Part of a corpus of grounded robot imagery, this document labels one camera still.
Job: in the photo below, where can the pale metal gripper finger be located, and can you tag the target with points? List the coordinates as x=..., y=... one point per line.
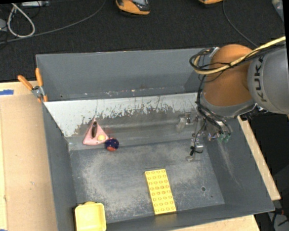
x=185, y=120
x=198, y=147

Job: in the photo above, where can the yellow studded flat block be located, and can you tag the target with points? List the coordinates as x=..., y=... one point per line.
x=160, y=192

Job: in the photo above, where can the grey metal bin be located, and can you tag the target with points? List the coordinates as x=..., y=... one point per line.
x=129, y=169

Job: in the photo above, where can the dark blue and red ball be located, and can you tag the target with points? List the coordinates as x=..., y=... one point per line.
x=112, y=144

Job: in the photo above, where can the pink triangular toy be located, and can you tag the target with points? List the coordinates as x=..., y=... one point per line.
x=89, y=139

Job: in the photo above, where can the yellow square plastic container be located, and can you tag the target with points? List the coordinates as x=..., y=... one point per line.
x=90, y=220

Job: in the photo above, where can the brown cardboard board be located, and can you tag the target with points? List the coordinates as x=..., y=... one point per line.
x=25, y=169

